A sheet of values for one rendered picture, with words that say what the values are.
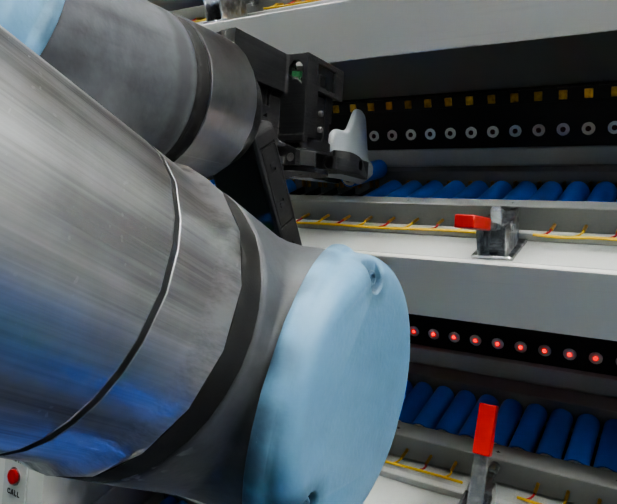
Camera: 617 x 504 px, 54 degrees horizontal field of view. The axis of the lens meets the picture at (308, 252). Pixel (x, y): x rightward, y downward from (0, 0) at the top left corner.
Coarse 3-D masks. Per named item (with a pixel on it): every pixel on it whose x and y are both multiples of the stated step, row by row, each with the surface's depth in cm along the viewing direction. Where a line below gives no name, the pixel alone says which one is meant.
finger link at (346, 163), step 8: (336, 152) 45; (344, 152) 45; (320, 160) 45; (328, 160) 45; (336, 160) 44; (344, 160) 45; (352, 160) 46; (360, 160) 47; (320, 168) 45; (328, 168) 44; (336, 168) 45; (344, 168) 45; (352, 168) 46; (360, 168) 47; (352, 176) 49; (360, 176) 48
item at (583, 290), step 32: (384, 160) 63; (416, 160) 61; (448, 160) 60; (480, 160) 58; (512, 160) 56; (544, 160) 55; (576, 160) 53; (608, 160) 52; (384, 256) 45; (416, 256) 43; (448, 256) 43; (544, 256) 40; (576, 256) 40; (608, 256) 39; (416, 288) 44; (448, 288) 43; (480, 288) 41; (512, 288) 40; (544, 288) 39; (576, 288) 38; (608, 288) 37; (480, 320) 42; (512, 320) 41; (544, 320) 40; (576, 320) 39; (608, 320) 38
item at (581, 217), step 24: (312, 216) 54; (336, 216) 52; (360, 216) 51; (384, 216) 50; (408, 216) 49; (432, 216) 48; (528, 216) 44; (552, 216) 43; (576, 216) 42; (600, 216) 41
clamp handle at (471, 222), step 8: (456, 216) 36; (464, 216) 36; (472, 216) 35; (480, 216) 36; (496, 216) 41; (456, 224) 36; (464, 224) 36; (472, 224) 35; (480, 224) 36; (488, 224) 38; (496, 224) 40
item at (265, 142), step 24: (264, 120) 41; (264, 144) 40; (240, 168) 41; (264, 168) 40; (240, 192) 42; (264, 192) 41; (288, 192) 43; (264, 216) 42; (288, 216) 43; (288, 240) 43
